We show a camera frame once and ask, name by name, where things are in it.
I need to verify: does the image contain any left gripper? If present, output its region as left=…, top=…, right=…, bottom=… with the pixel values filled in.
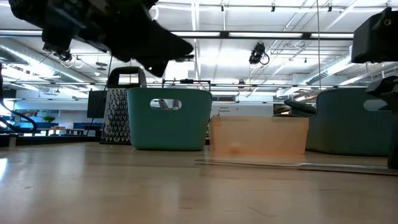
left=74, top=0, right=193, bottom=78

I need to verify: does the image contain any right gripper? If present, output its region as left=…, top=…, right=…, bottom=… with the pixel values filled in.
left=351, top=6, right=398, bottom=170

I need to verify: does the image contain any black ladle white-labelled handle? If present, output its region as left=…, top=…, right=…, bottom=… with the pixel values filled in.
left=284, top=98, right=317, bottom=116

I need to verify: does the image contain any dark blue plastic bin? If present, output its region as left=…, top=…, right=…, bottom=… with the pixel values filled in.
left=305, top=88, right=398, bottom=157

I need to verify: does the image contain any teal green plastic bin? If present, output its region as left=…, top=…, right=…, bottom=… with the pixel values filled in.
left=126, top=86, right=213, bottom=152

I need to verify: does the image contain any white sign board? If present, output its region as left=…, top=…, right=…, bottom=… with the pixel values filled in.
left=211, top=102, right=274, bottom=118

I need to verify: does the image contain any black monitor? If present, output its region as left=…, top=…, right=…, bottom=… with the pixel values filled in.
left=86, top=90, right=108, bottom=119

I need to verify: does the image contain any orange translucent plastic tray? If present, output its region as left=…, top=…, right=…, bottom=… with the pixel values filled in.
left=208, top=114, right=310, bottom=156

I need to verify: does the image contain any black rack frame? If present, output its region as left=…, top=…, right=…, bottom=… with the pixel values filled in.
left=161, top=78, right=212, bottom=93

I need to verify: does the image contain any black overhead camera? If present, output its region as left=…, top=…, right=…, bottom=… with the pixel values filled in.
left=248, top=42, right=270, bottom=66

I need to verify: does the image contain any silver ventilation duct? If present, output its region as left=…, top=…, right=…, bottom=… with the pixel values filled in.
left=0, top=37, right=97, bottom=85
left=306, top=52, right=355, bottom=86

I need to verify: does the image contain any metal box grater black handle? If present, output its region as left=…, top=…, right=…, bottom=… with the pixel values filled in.
left=99, top=66, right=147, bottom=146

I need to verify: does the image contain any thin vertical cable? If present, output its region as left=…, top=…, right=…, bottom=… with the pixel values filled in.
left=316, top=0, right=322, bottom=91

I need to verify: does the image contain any black aluminium table frame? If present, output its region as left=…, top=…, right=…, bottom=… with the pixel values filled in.
left=0, top=133, right=133, bottom=147

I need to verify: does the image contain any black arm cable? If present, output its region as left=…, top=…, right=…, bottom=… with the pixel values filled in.
left=0, top=62, right=38, bottom=133

